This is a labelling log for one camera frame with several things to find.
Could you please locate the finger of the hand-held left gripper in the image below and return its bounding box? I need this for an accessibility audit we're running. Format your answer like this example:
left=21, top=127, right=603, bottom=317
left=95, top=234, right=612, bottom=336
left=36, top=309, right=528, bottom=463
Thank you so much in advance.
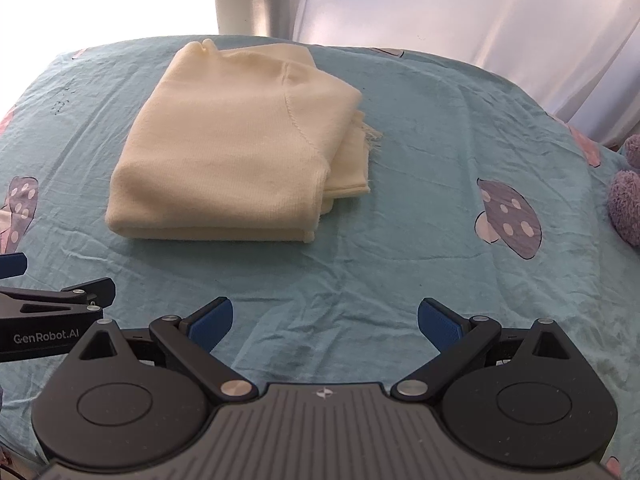
left=0, top=253, right=29, bottom=279
left=0, top=278, right=117, bottom=320

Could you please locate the teal mushroom print bedsheet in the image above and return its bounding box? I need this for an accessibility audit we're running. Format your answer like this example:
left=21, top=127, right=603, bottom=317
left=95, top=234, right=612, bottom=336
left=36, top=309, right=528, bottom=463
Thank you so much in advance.
left=0, top=35, right=640, bottom=480

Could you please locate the pale grey curtain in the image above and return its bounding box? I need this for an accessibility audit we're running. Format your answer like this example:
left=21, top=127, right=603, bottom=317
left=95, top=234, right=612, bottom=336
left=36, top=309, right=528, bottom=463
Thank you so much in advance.
left=300, top=0, right=640, bottom=148

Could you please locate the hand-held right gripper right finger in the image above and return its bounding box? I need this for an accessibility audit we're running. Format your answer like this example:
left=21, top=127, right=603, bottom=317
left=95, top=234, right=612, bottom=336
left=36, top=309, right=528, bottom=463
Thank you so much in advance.
left=390, top=297, right=573, bottom=403

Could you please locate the cream knit sweater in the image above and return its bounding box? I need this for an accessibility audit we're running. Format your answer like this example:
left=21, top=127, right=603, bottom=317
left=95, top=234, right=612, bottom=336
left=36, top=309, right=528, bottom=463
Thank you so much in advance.
left=104, top=39, right=385, bottom=247

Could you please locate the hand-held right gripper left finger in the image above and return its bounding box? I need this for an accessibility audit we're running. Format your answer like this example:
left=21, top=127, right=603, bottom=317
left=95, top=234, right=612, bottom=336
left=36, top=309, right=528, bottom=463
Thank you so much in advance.
left=75, top=296, right=256, bottom=403

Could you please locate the purple plush toy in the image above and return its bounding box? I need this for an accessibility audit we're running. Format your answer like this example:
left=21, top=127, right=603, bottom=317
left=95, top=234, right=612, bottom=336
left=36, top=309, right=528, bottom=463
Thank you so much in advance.
left=606, top=134, right=640, bottom=247

